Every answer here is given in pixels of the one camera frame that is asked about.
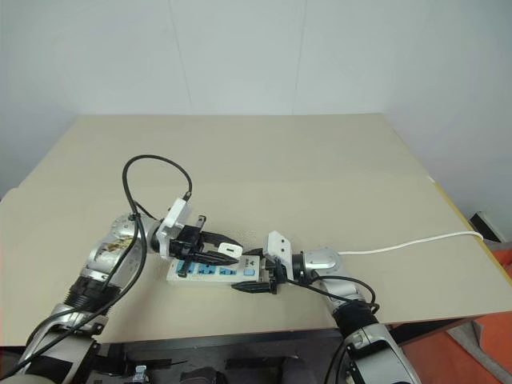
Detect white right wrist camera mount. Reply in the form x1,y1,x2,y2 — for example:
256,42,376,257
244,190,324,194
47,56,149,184
262,230,294,282

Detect black box with white edge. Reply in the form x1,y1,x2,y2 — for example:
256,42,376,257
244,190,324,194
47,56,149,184
468,210,504,244

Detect black frame under table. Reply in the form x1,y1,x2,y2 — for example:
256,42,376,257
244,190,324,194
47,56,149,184
94,326,347,384

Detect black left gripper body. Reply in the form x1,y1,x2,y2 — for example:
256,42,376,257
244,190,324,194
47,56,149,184
167,214,208,279

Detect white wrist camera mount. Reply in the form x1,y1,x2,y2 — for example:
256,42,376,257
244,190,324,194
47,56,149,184
154,197,194,258
262,230,294,282

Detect white power strip cable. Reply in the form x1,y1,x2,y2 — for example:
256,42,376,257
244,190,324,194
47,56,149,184
338,230,486,256

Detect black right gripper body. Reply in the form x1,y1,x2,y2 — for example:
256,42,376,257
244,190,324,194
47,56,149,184
259,256,288,295

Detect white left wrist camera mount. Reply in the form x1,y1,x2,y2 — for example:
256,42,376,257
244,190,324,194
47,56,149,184
154,197,194,258

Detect white charger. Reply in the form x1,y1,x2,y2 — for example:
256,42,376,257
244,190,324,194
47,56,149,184
217,241,244,262

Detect white power strip blue sockets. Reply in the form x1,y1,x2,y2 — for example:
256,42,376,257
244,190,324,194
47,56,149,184
165,253,268,290

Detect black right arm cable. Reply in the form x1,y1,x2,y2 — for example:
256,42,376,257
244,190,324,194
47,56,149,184
279,274,380,384

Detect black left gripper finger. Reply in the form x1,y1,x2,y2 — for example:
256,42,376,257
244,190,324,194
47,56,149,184
200,230,245,250
193,250,240,266

